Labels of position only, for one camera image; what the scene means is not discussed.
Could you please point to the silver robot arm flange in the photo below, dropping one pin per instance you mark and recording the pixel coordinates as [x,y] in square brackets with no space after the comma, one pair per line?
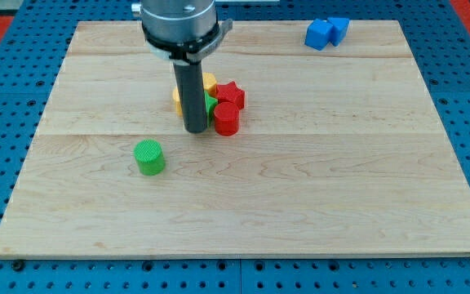
[184,32]

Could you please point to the green star block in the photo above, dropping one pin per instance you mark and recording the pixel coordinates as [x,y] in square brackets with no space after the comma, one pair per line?
[210,103]

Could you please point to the red star block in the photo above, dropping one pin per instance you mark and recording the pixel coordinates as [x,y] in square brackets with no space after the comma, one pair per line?
[230,92]

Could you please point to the red cylinder block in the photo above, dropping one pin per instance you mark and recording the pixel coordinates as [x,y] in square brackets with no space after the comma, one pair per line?
[226,116]

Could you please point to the yellow block behind rod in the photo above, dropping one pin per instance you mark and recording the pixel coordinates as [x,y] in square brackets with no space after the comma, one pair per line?
[209,83]

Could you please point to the yellow block left of rod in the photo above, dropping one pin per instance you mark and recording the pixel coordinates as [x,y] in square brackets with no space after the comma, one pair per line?
[177,104]

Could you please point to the green cylinder block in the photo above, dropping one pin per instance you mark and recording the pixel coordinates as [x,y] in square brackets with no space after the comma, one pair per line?
[149,157]

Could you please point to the light wooden board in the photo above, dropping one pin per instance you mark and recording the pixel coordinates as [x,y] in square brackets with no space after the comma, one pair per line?
[340,154]

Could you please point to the blue cube block left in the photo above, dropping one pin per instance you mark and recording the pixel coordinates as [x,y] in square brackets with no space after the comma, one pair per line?
[318,34]

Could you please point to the blue cube block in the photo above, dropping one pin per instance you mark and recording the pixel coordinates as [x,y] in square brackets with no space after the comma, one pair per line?
[339,29]
[318,34]

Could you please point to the blue cube block right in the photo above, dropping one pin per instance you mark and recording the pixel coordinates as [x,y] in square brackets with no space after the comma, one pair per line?
[339,29]

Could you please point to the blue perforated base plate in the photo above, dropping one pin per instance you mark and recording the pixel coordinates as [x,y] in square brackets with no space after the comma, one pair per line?
[30,57]

